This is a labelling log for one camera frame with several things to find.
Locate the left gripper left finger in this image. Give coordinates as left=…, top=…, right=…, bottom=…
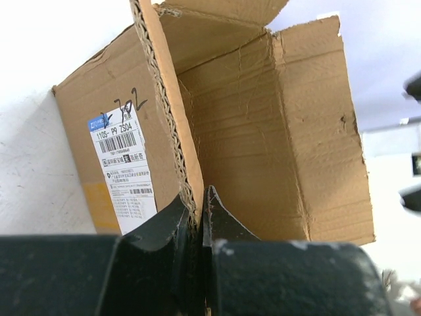
left=1, top=197, right=191, bottom=315

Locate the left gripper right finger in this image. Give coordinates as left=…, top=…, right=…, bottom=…
left=202, top=186, right=393, bottom=316

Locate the brown cardboard express box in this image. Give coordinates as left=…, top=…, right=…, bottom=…
left=53, top=1, right=375, bottom=245

